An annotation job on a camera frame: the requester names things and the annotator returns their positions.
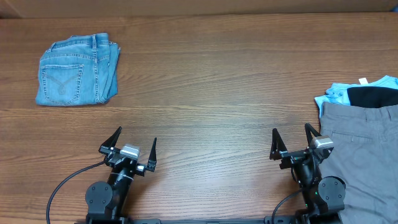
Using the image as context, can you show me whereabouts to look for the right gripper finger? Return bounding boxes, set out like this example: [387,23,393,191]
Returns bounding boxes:
[304,123,321,145]
[269,128,287,161]

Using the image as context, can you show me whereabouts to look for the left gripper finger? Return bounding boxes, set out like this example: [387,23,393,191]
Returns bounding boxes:
[99,126,122,152]
[147,138,157,171]

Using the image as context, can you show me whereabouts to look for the grey shorts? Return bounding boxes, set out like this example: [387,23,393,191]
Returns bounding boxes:
[320,103,397,223]

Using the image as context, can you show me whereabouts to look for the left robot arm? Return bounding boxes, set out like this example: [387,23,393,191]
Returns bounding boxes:
[85,127,157,223]

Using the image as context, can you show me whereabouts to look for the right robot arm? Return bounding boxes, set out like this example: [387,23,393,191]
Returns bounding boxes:
[269,123,346,224]

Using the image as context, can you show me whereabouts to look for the light blue t-shirt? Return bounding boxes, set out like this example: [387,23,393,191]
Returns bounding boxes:
[314,75,397,118]

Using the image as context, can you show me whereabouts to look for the black garment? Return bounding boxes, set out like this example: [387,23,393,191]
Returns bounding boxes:
[347,86,397,108]

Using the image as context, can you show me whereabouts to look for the folded blue denim jeans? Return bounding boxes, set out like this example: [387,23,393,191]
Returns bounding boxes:
[35,33,121,106]

